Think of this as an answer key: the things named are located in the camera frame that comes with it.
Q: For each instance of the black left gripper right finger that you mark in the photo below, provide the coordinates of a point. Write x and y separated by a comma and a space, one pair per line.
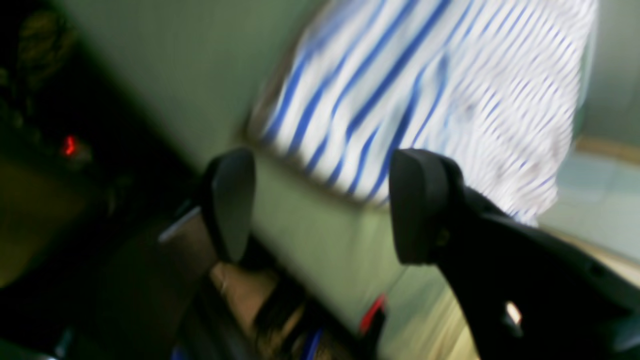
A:
525, 294

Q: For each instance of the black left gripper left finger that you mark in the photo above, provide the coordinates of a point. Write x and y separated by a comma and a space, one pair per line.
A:
213, 228

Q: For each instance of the centre red table clamp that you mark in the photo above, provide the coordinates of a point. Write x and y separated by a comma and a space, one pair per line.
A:
376, 311

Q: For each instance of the green table cloth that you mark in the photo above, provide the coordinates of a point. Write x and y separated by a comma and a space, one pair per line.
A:
202, 66

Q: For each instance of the blue white striped t-shirt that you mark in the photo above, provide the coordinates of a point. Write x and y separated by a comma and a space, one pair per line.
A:
492, 84

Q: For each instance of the black power strip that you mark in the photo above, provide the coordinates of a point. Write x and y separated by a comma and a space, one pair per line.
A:
74, 152

